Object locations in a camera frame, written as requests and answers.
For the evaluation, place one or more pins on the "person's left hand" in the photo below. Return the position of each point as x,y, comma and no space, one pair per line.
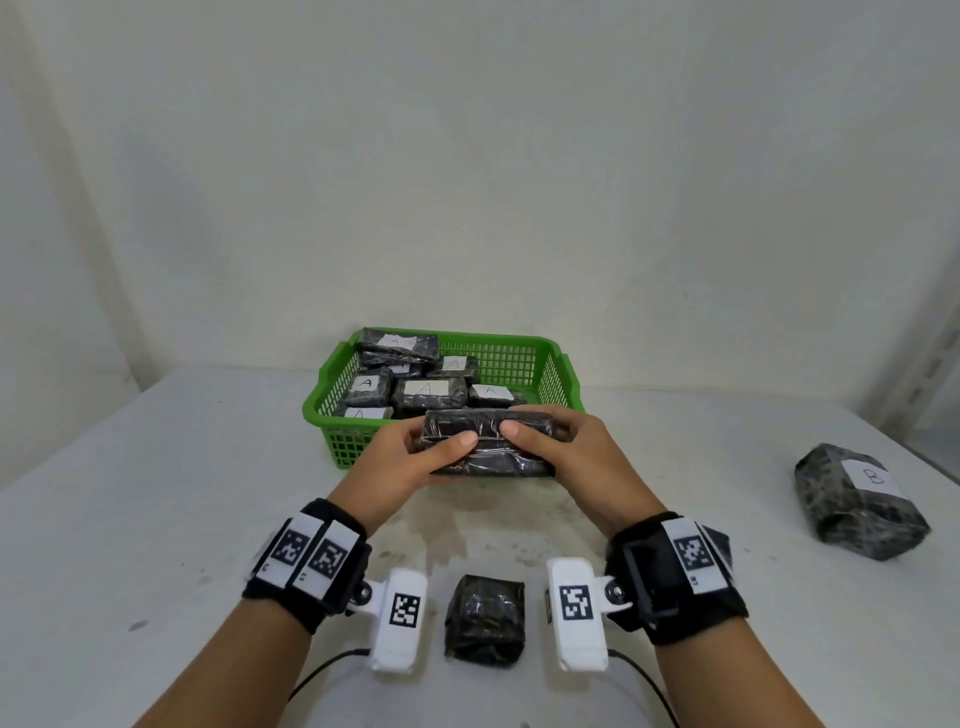
390,472

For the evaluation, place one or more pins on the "person's right hand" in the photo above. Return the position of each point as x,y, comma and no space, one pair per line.
600,472

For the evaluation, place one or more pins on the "black packets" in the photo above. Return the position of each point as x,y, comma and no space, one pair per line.
409,405

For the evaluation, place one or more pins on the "green plastic basket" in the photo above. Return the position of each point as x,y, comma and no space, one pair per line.
319,416

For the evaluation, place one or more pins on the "small black cube packet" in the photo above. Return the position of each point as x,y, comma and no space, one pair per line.
484,622

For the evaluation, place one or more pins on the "large black packet labelled B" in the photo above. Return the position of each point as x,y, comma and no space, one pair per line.
847,517

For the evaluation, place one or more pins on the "person's left forearm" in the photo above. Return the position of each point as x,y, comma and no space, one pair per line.
225,675

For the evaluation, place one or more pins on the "person's right forearm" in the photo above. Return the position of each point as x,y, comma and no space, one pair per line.
735,690

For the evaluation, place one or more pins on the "black wristband with marker tags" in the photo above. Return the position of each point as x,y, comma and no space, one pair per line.
652,577
337,517

